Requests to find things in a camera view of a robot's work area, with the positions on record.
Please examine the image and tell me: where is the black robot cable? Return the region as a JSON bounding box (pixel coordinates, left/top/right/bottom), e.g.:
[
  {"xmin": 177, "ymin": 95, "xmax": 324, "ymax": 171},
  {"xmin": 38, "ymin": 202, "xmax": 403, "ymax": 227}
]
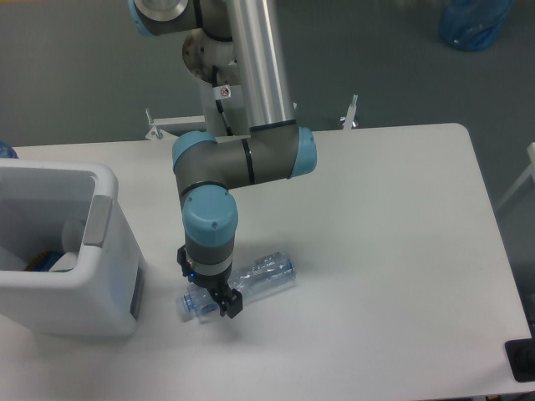
[{"xmin": 211, "ymin": 64, "xmax": 234, "ymax": 136}]

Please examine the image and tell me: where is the white furniture frame right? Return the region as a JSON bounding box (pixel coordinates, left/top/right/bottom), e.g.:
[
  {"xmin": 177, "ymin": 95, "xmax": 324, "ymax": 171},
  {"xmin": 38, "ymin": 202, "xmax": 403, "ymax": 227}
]
[{"xmin": 494, "ymin": 142, "xmax": 534, "ymax": 218}]

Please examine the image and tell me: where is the blue trash in can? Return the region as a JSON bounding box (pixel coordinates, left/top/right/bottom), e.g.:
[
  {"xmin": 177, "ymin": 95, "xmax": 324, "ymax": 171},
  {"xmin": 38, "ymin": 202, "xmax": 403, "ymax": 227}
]
[{"xmin": 24, "ymin": 251, "xmax": 64, "ymax": 272}]

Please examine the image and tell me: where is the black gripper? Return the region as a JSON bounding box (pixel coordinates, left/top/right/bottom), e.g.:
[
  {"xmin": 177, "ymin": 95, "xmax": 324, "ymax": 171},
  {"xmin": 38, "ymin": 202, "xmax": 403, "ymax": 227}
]
[{"xmin": 176, "ymin": 246, "xmax": 243, "ymax": 319}]

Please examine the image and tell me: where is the black clamp at table edge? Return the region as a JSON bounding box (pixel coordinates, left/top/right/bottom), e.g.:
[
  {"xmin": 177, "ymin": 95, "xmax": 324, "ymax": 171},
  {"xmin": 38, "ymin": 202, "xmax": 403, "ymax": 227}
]
[{"xmin": 505, "ymin": 338, "xmax": 534, "ymax": 383}]

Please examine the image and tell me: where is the clear plastic water bottle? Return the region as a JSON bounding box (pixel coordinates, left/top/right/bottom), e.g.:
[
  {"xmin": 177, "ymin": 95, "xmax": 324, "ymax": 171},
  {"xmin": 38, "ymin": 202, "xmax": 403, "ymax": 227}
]
[{"xmin": 176, "ymin": 252, "xmax": 296, "ymax": 322}]

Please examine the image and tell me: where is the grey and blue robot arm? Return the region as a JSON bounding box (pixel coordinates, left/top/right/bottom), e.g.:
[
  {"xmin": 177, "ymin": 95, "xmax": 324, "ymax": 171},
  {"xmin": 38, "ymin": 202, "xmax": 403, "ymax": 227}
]
[{"xmin": 129, "ymin": 1, "xmax": 317, "ymax": 317}]

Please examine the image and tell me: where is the white plastic trash can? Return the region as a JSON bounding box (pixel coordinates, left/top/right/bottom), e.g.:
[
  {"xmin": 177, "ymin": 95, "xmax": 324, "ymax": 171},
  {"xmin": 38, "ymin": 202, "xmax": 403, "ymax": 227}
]
[{"xmin": 1, "ymin": 159, "xmax": 145, "ymax": 336}]

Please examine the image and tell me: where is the blue object at left edge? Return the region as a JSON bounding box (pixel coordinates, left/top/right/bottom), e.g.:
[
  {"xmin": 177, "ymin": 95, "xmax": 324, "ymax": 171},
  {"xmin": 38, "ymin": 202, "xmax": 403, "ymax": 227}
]
[{"xmin": 0, "ymin": 140, "xmax": 18, "ymax": 159}]

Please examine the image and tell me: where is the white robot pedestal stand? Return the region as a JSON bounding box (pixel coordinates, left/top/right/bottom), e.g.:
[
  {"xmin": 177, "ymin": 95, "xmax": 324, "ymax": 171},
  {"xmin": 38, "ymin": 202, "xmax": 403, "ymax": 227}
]
[{"xmin": 143, "ymin": 20, "xmax": 360, "ymax": 141}]

